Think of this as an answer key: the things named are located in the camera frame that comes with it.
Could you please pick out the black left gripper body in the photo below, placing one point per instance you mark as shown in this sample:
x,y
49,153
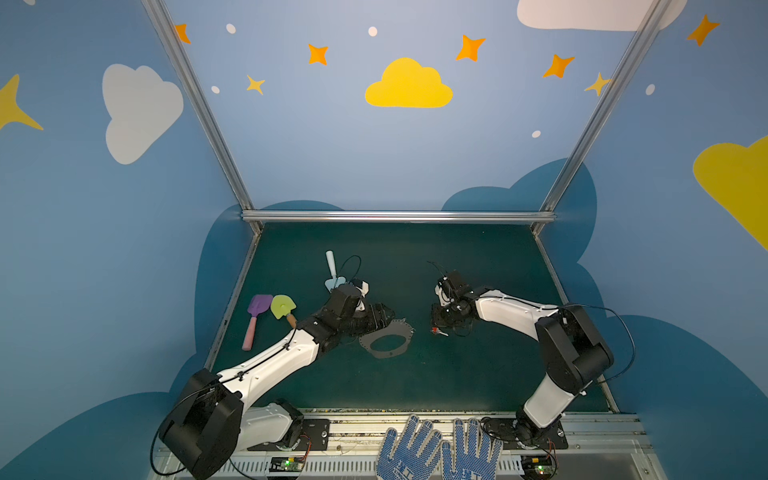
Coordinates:
x,y
369,315

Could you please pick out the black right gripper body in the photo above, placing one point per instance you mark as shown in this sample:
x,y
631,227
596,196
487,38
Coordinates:
x,y
444,312

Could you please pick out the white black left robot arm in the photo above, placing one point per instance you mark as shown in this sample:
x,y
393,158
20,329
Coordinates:
x,y
216,416

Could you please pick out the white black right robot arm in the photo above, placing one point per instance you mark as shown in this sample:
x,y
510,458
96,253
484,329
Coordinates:
x,y
573,351

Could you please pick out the light blue toy shovel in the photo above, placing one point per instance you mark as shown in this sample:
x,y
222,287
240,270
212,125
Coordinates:
x,y
335,280

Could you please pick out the left blue dotted work glove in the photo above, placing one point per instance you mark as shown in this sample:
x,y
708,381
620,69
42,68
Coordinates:
x,y
412,454

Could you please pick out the blue dotted work glove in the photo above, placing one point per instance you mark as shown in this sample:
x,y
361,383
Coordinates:
x,y
473,454
412,454

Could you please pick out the right blue dotted work glove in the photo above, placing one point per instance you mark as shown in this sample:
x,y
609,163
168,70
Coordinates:
x,y
473,454

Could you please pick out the grey perforated metal ring plate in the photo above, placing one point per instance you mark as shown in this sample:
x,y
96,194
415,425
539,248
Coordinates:
x,y
391,341

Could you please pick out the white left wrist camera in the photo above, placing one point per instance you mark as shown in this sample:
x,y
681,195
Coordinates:
x,y
363,287

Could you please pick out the green toy spatula wooden handle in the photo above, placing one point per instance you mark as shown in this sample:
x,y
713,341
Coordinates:
x,y
282,307

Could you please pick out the purple toy spatula pink handle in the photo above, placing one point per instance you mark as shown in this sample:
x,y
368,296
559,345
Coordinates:
x,y
258,305

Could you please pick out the aluminium frame right post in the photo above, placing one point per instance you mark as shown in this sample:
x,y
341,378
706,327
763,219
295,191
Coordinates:
x,y
633,56

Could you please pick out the aluminium frame post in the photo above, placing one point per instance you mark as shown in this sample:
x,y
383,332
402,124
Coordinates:
x,y
162,22
633,56

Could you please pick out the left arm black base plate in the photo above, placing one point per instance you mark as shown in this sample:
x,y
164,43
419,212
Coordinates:
x,y
313,432

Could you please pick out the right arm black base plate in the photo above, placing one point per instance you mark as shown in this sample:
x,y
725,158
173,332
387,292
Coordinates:
x,y
524,434

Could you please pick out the aluminium frame back rail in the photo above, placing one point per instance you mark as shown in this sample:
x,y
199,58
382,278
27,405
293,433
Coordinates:
x,y
441,217

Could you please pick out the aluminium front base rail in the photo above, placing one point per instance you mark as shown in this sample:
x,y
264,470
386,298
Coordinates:
x,y
601,446

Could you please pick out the aluminium frame left post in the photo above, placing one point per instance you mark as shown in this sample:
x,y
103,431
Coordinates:
x,y
162,22

